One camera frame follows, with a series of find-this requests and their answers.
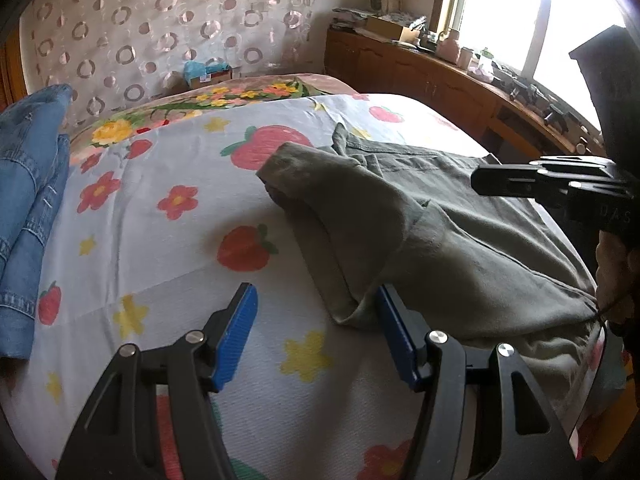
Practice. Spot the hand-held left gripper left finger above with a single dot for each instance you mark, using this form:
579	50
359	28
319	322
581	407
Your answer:
235	340

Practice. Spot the circle pattern curtain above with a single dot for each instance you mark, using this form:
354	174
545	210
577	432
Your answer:
175	20

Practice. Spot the long wooden cabinet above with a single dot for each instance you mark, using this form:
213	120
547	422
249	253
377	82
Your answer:
425	80

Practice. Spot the teal box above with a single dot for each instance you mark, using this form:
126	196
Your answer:
200	72

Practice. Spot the pink container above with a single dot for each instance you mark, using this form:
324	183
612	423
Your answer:
450	45

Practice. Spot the wooden wardrobe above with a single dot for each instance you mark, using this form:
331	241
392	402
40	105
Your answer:
9	80

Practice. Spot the folded blue jeans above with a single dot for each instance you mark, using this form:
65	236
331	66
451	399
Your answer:
25	200

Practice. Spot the grey-green pants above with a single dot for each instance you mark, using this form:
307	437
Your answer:
450	240

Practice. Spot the window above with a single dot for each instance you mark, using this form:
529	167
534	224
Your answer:
550	20

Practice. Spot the open cardboard box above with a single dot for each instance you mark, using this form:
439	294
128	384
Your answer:
387	27

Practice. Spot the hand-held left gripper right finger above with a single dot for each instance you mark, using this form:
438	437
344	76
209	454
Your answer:
395	340

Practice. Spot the stack of papers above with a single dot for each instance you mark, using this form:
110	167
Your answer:
350	16

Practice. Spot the floral blanket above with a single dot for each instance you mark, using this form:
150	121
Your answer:
235	94

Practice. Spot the person's right hand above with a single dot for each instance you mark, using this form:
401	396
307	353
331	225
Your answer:
612	270

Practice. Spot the strawberry flower print bed sheet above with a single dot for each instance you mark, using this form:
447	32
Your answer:
175	260

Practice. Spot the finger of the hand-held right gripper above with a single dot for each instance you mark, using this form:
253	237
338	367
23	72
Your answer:
500	180

